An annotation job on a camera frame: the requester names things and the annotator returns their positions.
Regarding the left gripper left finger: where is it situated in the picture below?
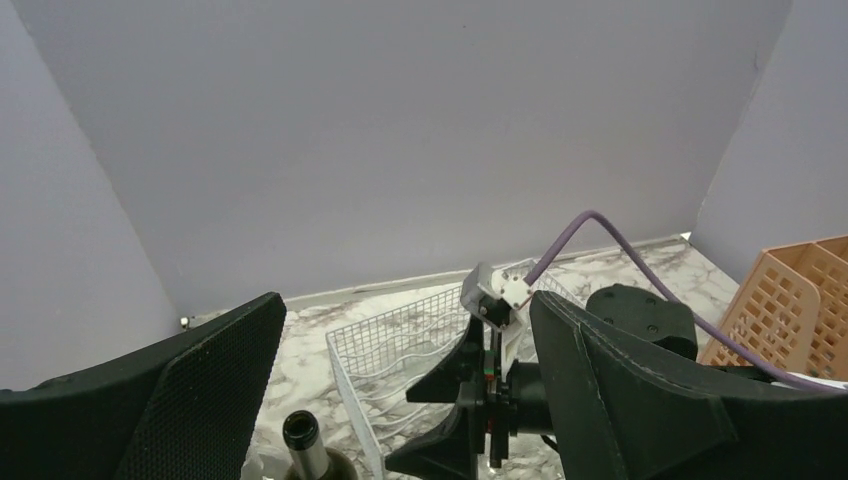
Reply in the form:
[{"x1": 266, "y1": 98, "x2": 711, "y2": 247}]
[{"x1": 1, "y1": 292, "x2": 287, "y2": 479}]

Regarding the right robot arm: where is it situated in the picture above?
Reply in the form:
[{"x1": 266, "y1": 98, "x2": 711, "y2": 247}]
[{"x1": 385, "y1": 284, "x2": 788, "y2": 479}]

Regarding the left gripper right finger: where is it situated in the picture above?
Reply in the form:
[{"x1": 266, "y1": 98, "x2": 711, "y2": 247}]
[{"x1": 530, "y1": 291, "x2": 847, "y2": 479}]

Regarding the green wine bottle front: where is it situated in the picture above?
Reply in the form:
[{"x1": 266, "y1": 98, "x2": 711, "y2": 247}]
[{"x1": 282, "y1": 410, "x2": 359, "y2": 480}]

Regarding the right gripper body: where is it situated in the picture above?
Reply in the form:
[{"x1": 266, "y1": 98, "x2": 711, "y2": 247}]
[{"x1": 457, "y1": 319, "x2": 550, "y2": 479}]

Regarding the white wire wine rack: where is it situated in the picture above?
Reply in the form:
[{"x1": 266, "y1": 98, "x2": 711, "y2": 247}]
[{"x1": 327, "y1": 287, "x2": 564, "y2": 479}]

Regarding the orange plastic file organizer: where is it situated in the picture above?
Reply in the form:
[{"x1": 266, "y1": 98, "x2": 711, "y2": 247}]
[{"x1": 718, "y1": 236, "x2": 847, "y2": 381}]

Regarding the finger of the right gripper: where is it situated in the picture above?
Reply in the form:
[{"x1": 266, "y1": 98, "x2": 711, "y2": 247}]
[
  {"x1": 405, "y1": 317, "x2": 484, "y2": 404},
  {"x1": 384, "y1": 407, "x2": 478, "y2": 480}
]

